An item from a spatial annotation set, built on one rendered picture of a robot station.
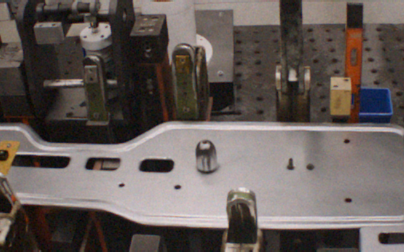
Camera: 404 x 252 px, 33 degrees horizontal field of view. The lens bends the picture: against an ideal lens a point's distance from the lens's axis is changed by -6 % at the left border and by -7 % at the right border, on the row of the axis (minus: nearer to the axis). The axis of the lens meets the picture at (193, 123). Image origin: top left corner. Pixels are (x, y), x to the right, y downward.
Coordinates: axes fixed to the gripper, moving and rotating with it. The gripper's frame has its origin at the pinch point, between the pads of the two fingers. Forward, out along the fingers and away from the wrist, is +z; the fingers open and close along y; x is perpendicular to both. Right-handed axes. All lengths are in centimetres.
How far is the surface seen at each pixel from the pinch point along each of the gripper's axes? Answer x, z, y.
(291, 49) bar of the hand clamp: 35, 60, 40
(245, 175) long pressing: 21, 74, 33
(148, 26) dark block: 18, 43, 35
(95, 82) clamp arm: 7, 48, 32
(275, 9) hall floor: 123, -73, -128
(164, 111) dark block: 17, 51, 21
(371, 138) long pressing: 42, 76, 34
